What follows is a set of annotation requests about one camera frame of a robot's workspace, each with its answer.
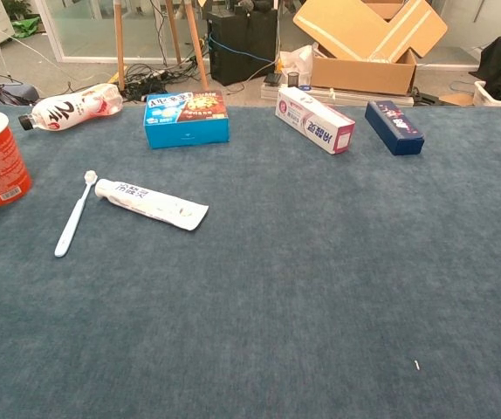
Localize white pink toothpaste box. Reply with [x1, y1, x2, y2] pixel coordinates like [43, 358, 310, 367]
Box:
[274, 86, 357, 155]

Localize green bag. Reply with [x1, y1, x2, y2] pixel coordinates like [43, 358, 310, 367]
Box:
[10, 16, 42, 39]

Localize light blue toothbrush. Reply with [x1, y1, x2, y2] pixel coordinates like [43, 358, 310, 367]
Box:
[53, 169, 100, 258]

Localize tangled floor cables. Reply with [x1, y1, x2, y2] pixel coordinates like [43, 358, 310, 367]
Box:
[123, 60, 210, 104]

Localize black computer tower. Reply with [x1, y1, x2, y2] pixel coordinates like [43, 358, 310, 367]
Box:
[206, 7, 279, 87]

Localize blue table mat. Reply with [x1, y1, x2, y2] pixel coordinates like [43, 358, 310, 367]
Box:
[0, 103, 501, 419]

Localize dark blue narrow box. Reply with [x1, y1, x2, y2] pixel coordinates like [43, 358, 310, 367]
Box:
[364, 100, 426, 156]

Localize white plastic bag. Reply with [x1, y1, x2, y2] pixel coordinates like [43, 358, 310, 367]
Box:
[278, 43, 315, 86]

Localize blue cookie box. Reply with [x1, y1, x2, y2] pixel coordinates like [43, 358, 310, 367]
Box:
[143, 90, 230, 150]

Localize wooden tripod legs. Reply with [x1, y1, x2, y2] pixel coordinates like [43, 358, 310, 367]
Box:
[113, 0, 210, 93]

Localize plastic bottle white red label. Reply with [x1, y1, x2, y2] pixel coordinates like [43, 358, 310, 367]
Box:
[17, 82, 124, 132]

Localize green potted plant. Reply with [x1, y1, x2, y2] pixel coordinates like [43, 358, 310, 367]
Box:
[1, 0, 33, 21]

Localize flat brown cardboard piece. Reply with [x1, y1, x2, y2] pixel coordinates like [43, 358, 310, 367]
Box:
[441, 93, 474, 107]

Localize white toothpaste tube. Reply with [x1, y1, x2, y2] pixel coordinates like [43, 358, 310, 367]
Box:
[94, 177, 209, 232]

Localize open cardboard box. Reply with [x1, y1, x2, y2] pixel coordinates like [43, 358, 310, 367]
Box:
[292, 0, 449, 96]

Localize white plastic crate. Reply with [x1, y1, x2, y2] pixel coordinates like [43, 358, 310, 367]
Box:
[472, 80, 501, 107]

